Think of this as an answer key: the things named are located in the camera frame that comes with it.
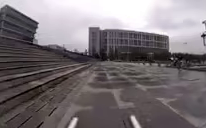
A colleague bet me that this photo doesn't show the large grey office building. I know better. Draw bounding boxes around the large grey office building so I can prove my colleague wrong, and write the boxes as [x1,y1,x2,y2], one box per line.
[88,26,170,62]

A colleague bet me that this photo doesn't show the robot's own part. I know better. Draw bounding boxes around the robot's own part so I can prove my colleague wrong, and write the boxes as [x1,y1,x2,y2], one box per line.
[129,114,143,128]
[67,116,79,128]

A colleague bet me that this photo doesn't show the row of parked bicycles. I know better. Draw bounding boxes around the row of parked bicycles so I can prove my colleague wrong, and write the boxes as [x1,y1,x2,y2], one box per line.
[140,54,205,70]

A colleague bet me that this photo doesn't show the wide grey stone steps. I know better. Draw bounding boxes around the wide grey stone steps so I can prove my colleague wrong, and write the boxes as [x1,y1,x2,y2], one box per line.
[0,34,95,128]

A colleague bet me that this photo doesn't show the grey layered building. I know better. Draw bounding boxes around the grey layered building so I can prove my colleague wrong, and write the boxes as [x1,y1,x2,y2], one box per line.
[0,3,40,45]

